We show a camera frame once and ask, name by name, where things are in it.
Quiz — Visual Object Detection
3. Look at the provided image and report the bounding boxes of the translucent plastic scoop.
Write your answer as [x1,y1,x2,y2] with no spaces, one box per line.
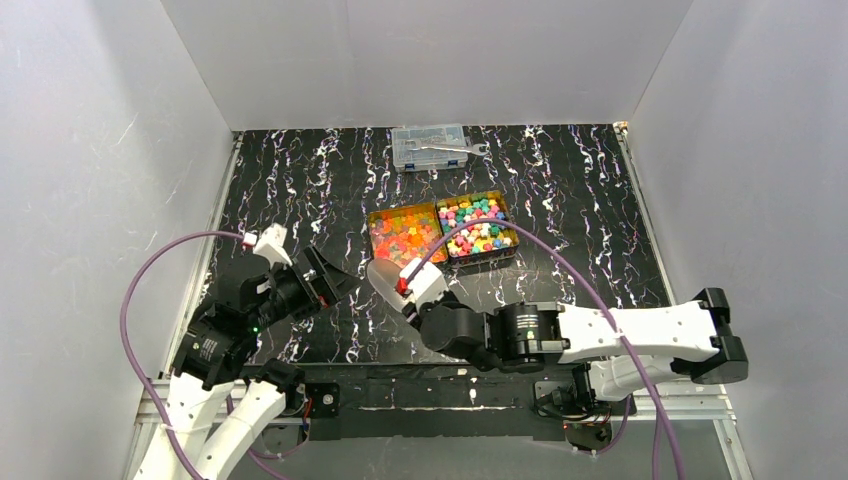
[366,258,408,313]

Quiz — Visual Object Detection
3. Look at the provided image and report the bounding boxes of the tin of orange gummy candies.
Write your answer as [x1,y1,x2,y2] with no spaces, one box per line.
[367,203,443,267]

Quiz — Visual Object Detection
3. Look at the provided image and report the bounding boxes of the tin of multicolour star candies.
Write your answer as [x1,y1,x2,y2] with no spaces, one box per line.
[435,190,519,268]

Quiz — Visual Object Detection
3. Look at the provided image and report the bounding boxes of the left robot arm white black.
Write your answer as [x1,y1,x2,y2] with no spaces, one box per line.
[135,246,359,479]

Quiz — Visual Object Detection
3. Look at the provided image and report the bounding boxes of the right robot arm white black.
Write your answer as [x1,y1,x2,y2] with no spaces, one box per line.
[393,288,749,409]

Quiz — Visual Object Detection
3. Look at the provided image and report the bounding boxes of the clear plastic parts box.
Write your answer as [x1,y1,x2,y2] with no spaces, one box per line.
[390,124,469,172]

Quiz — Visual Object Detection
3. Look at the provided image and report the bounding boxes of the silver wrench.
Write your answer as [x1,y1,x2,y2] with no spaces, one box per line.
[405,140,489,156]

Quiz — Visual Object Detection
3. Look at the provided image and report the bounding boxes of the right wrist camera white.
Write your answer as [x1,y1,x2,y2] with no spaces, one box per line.
[396,258,449,308]

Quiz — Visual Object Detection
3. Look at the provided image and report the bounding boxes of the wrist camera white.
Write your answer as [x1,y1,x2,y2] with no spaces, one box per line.
[252,223,293,267]
[396,258,449,308]

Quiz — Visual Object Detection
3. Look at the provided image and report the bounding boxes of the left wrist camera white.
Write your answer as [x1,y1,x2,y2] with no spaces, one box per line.
[252,223,293,267]

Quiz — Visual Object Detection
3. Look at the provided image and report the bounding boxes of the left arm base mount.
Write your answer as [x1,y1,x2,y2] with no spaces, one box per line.
[242,382,342,420]

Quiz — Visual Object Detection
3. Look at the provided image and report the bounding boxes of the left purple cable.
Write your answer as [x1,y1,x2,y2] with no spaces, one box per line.
[119,230,293,480]

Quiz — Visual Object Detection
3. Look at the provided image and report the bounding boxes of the purple cable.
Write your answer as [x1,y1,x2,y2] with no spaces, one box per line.
[404,217,687,480]
[119,230,293,480]

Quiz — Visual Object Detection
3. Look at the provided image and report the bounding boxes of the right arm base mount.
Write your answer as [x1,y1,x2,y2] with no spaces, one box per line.
[531,380,637,456]

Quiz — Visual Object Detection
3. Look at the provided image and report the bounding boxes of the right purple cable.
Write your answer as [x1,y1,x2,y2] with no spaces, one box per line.
[404,217,687,480]

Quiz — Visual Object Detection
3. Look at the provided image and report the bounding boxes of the aluminium frame rail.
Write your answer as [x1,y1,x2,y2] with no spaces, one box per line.
[135,378,737,425]

